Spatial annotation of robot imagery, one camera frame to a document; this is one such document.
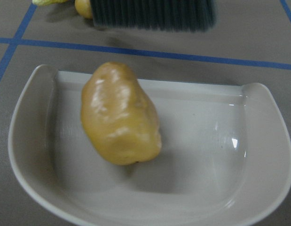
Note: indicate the brown toy potato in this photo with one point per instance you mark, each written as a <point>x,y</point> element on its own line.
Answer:
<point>118,116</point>

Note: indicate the beige plastic dustpan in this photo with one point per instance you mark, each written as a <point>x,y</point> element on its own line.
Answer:
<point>225,159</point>

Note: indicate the beige hand brush black bristles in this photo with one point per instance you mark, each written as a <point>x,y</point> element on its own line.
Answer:
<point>163,15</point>

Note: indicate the yellow toy ginger root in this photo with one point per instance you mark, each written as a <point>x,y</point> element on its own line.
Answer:
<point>83,8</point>

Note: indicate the yellow toy corn cob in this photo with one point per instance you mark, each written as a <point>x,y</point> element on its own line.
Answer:
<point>47,2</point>

